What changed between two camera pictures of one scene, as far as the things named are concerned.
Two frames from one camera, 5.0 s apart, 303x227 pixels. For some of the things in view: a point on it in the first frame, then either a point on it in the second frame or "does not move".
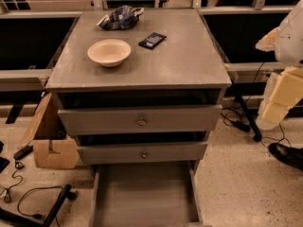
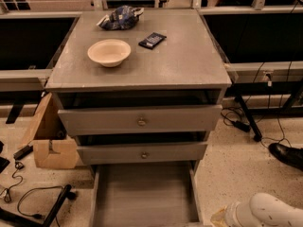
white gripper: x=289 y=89 -> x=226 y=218
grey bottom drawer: x=147 y=195 does not move
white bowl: x=109 y=52 does not move
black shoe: x=294 y=156 does not move
